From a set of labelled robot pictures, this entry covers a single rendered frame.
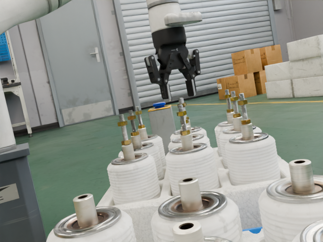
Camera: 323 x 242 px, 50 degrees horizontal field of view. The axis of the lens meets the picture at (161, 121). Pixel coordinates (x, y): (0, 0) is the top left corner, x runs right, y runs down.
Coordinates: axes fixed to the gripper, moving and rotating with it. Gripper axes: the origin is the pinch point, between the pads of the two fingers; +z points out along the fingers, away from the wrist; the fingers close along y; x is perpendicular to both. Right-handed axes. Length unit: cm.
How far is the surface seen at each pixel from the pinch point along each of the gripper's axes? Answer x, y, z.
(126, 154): 2.7, 17.5, 9.5
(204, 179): 13.8, 8.4, 16.1
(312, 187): 42.4, 17.2, 10.4
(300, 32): -369, -603, -50
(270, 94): -187, -260, 32
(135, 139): -6.4, 10.0, 8.5
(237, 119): 8.1, -8.5, 8.2
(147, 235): 9.3, 19.9, 23.5
